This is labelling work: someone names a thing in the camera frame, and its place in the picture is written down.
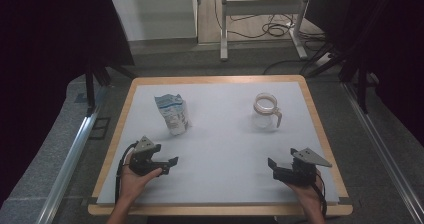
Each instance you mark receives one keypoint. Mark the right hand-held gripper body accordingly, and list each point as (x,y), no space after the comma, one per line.
(301,174)

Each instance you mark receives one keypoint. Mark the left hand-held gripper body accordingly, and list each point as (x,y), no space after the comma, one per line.
(141,162)

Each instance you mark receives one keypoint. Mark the person's right hand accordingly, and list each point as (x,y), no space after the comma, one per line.
(310,194)

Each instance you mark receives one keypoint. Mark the person's left hand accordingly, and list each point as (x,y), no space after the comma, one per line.
(131,184)

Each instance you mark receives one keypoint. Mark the white table mat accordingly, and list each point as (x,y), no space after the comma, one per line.
(220,170)

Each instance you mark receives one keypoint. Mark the black tripod stand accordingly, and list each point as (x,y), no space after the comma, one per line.
(361,84)
(90,87)

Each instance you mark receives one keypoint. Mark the white power strip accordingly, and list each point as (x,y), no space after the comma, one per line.
(323,60)

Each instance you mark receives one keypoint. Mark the dark curtain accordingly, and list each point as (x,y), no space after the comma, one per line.
(50,50)
(396,50)

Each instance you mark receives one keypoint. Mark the white cabinet panel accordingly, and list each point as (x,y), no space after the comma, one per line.
(153,15)

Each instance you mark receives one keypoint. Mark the aluminium rail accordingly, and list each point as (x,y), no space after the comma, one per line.
(383,154)
(66,170)

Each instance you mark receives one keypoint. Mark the white metal desk frame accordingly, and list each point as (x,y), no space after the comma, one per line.
(261,7)

